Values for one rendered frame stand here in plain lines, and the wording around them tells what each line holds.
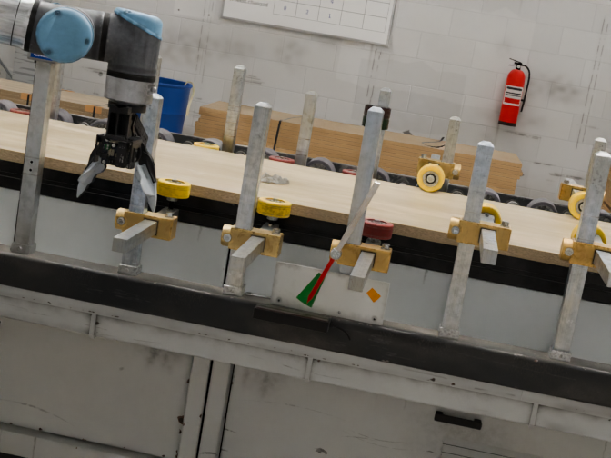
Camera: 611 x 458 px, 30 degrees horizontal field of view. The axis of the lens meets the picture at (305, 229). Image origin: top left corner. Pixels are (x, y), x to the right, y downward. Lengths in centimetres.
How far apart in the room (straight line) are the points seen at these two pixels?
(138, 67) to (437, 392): 105
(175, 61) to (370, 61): 167
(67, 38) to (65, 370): 129
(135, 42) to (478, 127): 765
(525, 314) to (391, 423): 44
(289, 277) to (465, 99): 713
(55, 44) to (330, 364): 107
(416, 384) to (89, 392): 89
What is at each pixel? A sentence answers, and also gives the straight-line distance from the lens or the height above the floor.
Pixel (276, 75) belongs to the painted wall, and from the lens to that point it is 975.
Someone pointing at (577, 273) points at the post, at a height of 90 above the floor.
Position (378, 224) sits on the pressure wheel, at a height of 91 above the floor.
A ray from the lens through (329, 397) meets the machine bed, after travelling 291.
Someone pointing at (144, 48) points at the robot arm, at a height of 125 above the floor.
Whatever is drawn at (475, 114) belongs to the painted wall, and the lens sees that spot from 963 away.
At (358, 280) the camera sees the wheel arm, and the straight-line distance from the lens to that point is 229.
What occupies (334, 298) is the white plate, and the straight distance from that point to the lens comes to 258.
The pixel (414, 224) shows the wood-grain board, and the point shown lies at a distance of 279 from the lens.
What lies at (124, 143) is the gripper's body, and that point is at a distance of 212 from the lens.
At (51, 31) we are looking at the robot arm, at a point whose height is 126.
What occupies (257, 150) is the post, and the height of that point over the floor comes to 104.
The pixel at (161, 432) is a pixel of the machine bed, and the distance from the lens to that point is 303.
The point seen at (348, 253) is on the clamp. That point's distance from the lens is 255.
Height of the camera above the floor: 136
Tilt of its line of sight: 11 degrees down
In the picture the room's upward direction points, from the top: 10 degrees clockwise
